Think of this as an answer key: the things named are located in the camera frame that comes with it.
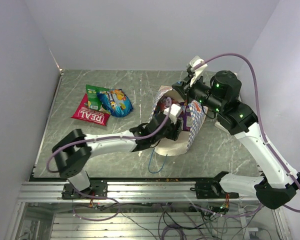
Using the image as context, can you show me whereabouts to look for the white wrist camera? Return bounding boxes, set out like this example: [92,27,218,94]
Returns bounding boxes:
[187,55,208,87]
[163,103,186,124]

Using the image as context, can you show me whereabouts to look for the white small box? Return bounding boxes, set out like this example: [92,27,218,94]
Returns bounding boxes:
[214,121,227,131]

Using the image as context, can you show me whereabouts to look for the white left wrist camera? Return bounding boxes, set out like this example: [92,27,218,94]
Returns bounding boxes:
[163,103,186,124]

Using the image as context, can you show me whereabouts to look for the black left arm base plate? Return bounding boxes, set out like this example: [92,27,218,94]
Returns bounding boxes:
[61,180,108,200]

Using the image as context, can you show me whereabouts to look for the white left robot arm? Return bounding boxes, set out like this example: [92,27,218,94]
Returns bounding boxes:
[52,113,182,199]

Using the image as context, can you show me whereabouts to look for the blue checkered paper bag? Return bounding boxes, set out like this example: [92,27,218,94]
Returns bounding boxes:
[149,85,208,160]

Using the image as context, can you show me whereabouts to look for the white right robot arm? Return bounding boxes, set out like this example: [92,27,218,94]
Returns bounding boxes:
[172,70,300,210]

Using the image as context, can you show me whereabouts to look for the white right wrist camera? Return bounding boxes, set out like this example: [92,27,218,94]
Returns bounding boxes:
[187,55,208,87]

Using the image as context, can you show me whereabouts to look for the purple candy snack bag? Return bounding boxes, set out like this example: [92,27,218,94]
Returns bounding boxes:
[178,105,193,132]

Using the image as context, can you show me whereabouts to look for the aluminium frame rail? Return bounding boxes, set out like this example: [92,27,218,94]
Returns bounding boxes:
[17,181,281,203]

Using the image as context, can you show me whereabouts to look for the blue candy snack bag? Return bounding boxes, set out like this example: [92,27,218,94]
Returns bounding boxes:
[97,89,133,118]

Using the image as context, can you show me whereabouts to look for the red REAL chips bag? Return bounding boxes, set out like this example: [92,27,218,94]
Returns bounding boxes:
[71,94,110,126]

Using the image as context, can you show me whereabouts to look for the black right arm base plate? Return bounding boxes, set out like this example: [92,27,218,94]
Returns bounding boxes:
[190,178,239,199]

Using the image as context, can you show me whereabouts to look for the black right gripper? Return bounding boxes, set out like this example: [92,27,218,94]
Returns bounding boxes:
[172,72,224,113]

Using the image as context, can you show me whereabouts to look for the green chips snack bag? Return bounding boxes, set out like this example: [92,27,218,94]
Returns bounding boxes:
[85,84,110,114]

